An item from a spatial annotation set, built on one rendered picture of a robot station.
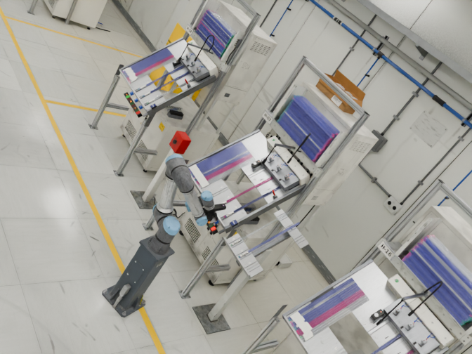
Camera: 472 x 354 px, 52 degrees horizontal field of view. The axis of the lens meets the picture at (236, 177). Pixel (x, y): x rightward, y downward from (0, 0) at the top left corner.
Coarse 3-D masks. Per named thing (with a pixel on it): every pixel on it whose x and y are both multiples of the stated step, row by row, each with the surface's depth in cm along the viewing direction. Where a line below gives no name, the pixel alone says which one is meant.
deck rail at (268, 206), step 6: (300, 186) 367; (288, 192) 365; (294, 192) 366; (300, 192) 370; (282, 198) 363; (288, 198) 367; (270, 204) 360; (276, 204) 364; (258, 210) 358; (264, 210) 361; (246, 216) 356; (252, 216) 358; (240, 222) 355; (246, 222) 359; (228, 228) 352; (234, 228) 357
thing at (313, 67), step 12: (288, 96) 377; (348, 96) 348; (360, 108) 339; (276, 120) 387; (336, 144) 346; (324, 156) 349; (180, 204) 424; (240, 204) 403; (252, 204) 414; (144, 228) 420; (228, 264) 390
